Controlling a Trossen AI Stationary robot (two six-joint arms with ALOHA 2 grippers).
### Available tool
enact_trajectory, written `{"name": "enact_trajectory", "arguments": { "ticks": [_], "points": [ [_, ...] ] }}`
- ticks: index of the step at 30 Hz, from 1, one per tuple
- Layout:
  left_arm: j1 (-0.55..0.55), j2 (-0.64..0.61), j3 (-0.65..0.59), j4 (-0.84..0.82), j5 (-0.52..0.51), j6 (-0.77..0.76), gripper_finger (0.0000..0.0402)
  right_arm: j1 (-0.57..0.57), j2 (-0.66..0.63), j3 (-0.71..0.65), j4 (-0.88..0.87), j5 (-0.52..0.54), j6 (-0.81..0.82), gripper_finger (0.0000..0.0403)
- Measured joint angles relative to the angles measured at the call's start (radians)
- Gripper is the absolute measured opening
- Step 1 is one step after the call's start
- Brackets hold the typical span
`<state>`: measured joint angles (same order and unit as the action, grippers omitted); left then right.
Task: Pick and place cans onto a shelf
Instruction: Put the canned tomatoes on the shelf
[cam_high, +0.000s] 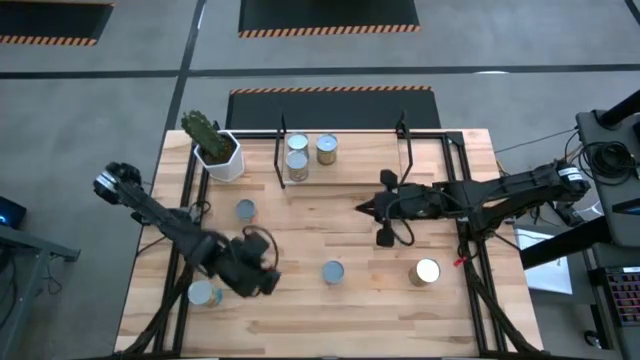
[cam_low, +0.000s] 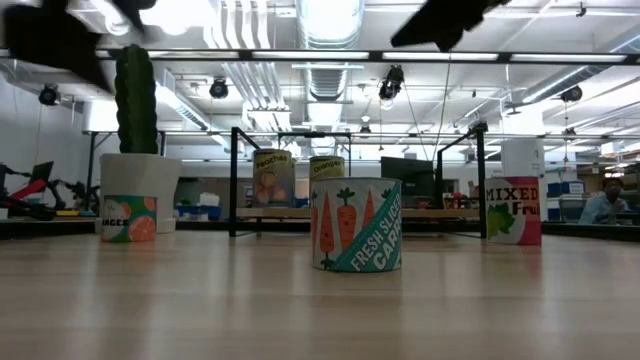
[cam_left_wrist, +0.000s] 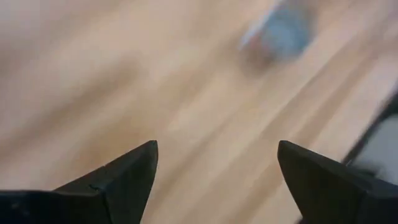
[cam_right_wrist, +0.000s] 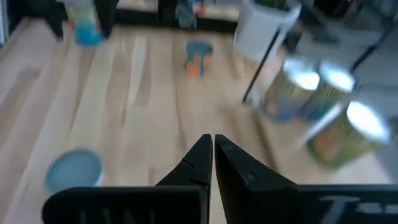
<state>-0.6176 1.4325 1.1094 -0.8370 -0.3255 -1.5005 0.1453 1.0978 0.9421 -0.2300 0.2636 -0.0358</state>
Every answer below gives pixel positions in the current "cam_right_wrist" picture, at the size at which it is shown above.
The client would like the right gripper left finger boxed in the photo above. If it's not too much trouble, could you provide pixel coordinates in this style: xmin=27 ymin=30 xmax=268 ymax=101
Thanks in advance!
xmin=41 ymin=133 xmax=215 ymax=224

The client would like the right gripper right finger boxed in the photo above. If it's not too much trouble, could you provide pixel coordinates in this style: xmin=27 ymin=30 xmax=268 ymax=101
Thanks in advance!
xmin=214 ymin=133 xmax=398 ymax=224

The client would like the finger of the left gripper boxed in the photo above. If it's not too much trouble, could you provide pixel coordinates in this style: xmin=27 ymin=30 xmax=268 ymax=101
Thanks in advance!
xmin=45 ymin=0 xmax=68 ymax=42
xmin=94 ymin=0 xmax=119 ymax=39

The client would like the tomatoes tin can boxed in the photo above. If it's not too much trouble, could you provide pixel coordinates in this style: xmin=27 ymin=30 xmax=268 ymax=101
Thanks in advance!
xmin=67 ymin=0 xmax=105 ymax=47

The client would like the blue and orange tin can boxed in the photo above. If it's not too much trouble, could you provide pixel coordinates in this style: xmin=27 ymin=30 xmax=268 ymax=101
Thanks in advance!
xmin=185 ymin=39 xmax=215 ymax=79

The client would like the silver lid tin can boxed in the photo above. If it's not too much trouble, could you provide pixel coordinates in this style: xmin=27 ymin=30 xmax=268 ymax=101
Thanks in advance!
xmin=306 ymin=62 xmax=357 ymax=122
xmin=306 ymin=99 xmax=392 ymax=170

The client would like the short carrots tin can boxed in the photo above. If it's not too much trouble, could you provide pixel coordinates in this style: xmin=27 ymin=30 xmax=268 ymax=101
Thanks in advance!
xmin=44 ymin=148 xmax=105 ymax=194

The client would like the peaches tin can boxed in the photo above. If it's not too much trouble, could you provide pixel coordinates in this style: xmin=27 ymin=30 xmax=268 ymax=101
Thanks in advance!
xmin=264 ymin=57 xmax=321 ymax=122

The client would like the white plant pot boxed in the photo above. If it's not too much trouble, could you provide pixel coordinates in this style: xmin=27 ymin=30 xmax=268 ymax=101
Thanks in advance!
xmin=233 ymin=0 xmax=302 ymax=63

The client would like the black aluminium table frame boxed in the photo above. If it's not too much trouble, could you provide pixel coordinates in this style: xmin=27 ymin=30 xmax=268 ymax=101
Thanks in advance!
xmin=6 ymin=0 xmax=246 ymax=34

